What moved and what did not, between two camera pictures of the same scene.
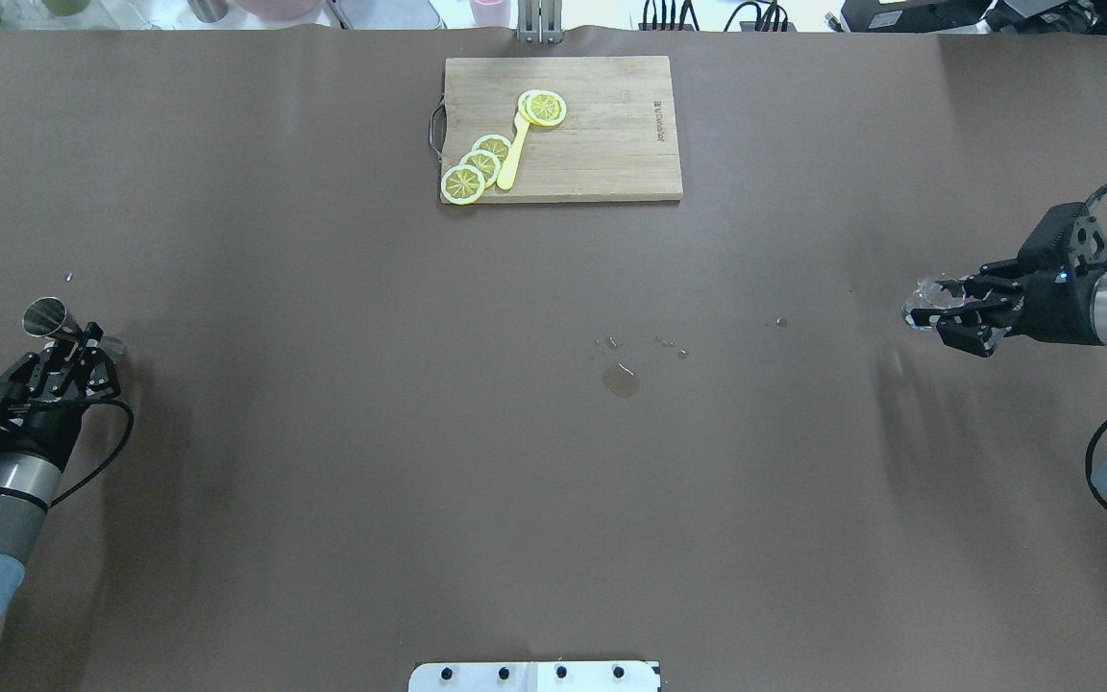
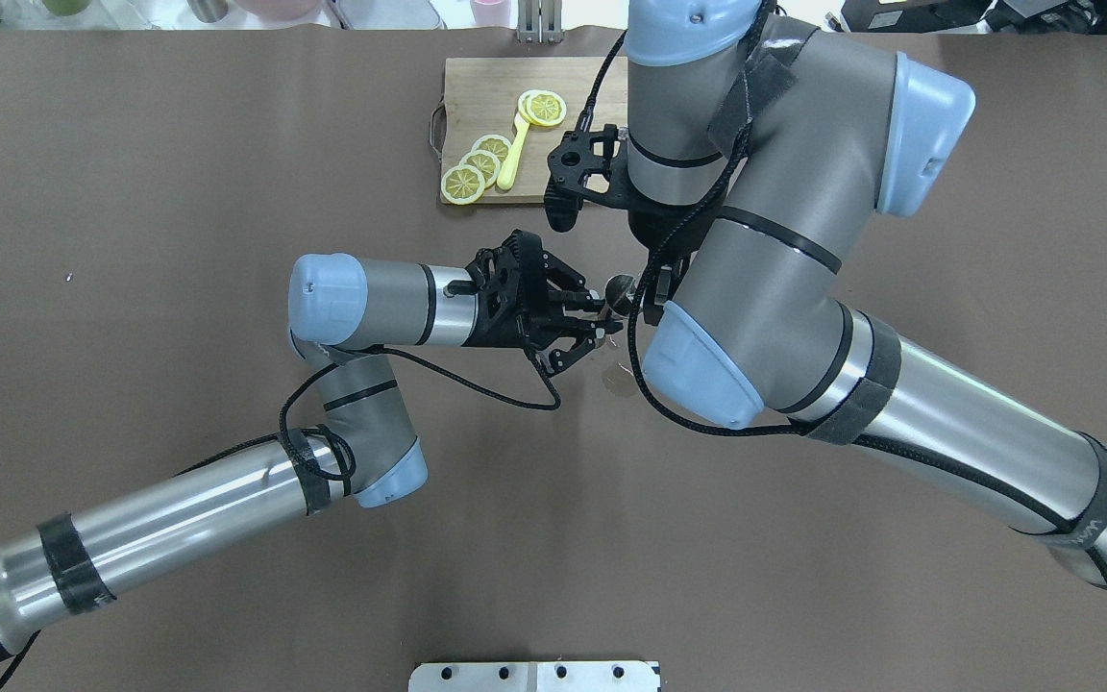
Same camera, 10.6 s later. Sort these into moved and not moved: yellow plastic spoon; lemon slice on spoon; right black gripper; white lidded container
Moved: right black gripper
Not moved: lemon slice on spoon; white lidded container; yellow plastic spoon
